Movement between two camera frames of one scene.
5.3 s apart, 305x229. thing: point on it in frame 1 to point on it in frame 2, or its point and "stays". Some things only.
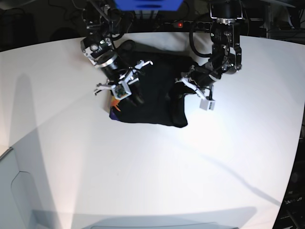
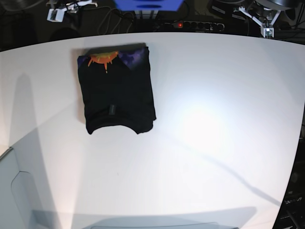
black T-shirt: (156, 99) to (117, 89)
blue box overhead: (147, 5) stays
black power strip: (194, 25) stays
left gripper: (130, 77) to (70, 7)
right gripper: (202, 81) to (265, 27)
